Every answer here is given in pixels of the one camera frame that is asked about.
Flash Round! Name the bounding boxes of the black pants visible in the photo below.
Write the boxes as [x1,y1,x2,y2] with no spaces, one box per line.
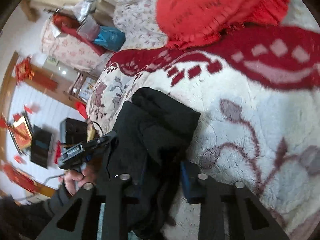
[97,87,200,239]

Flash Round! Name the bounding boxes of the dark sleeve forearm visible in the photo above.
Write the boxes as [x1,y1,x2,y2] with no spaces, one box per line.
[1,184,71,239]

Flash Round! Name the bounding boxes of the person's left hand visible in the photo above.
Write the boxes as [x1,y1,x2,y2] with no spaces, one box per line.
[59,164,97,196]

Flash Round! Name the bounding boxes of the black box on floor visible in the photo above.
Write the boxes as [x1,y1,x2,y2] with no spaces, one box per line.
[30,125,54,168]

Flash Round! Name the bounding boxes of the red gold framed decoration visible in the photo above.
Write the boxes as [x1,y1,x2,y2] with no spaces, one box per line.
[9,113,33,155]

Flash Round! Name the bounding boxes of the framed picture on floor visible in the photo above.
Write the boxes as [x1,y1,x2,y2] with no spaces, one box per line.
[67,72,98,103]

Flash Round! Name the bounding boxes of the floral covered side furniture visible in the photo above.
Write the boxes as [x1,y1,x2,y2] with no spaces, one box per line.
[41,20,113,72]

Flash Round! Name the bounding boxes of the red and white fleece blanket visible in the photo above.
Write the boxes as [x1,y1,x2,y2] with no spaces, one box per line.
[87,13,319,239]

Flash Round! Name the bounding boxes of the blue plastic bag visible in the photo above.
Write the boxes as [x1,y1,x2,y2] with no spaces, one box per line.
[93,26,126,52]

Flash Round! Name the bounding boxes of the red cloth on furniture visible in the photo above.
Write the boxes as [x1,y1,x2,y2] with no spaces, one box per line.
[52,13,106,56]

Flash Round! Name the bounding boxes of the clear plastic bag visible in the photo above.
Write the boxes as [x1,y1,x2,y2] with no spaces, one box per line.
[72,0,100,42]

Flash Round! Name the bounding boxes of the floral bed sheet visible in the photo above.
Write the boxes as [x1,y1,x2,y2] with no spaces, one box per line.
[113,0,168,50]

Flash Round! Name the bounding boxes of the red heart-shaped ruffled pillow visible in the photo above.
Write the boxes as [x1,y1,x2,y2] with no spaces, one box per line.
[156,0,290,49]

